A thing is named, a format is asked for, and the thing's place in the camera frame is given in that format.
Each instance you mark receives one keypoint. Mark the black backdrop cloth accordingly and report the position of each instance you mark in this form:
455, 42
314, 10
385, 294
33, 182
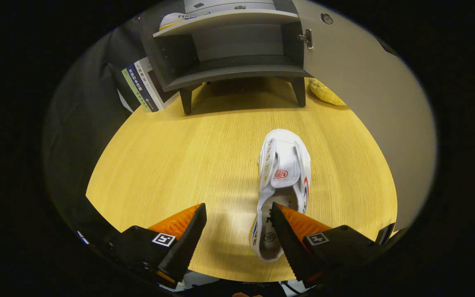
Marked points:
81, 115

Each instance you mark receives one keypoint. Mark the white canvas shoe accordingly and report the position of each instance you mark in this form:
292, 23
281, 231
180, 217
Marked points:
175, 20
283, 165

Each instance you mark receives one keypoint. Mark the beige shoe cabinet door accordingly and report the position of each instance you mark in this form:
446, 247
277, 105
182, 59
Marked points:
377, 103

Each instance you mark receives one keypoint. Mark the yellow textured object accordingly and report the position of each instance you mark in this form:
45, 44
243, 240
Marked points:
324, 93

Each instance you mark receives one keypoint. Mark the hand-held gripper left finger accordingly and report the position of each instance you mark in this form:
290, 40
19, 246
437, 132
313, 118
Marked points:
188, 243

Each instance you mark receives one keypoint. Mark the dark blue spine book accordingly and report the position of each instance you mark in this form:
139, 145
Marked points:
142, 86

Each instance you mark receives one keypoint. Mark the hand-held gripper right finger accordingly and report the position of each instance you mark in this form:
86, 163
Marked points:
289, 243

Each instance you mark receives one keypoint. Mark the white spine book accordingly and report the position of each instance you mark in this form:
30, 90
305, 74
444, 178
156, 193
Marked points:
155, 82

